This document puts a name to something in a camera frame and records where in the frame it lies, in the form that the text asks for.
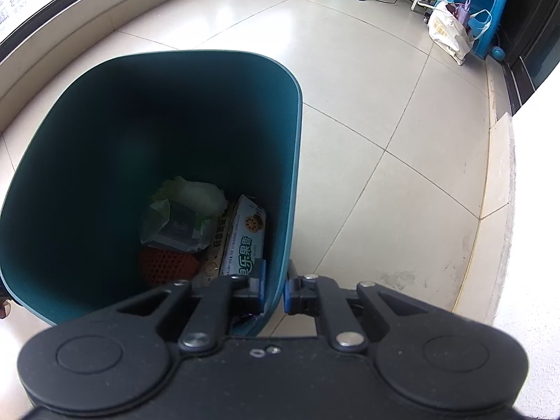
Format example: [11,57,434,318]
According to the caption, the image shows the cookie snack package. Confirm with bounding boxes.
[193,194,267,314]

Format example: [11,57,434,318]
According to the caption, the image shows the orange foam fruit net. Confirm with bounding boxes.
[140,246,201,286]

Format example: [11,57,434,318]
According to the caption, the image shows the clear green plastic wrapper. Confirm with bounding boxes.
[140,176,228,253]

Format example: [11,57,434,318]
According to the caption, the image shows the dark teal trash bin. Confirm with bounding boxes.
[1,50,303,336]

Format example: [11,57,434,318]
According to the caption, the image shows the white shopping bag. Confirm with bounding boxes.
[420,0,492,65]

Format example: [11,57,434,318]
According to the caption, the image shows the small blue ball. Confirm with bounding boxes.
[491,45,506,63]

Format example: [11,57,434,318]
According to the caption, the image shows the black window frame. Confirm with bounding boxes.
[1,0,79,61]

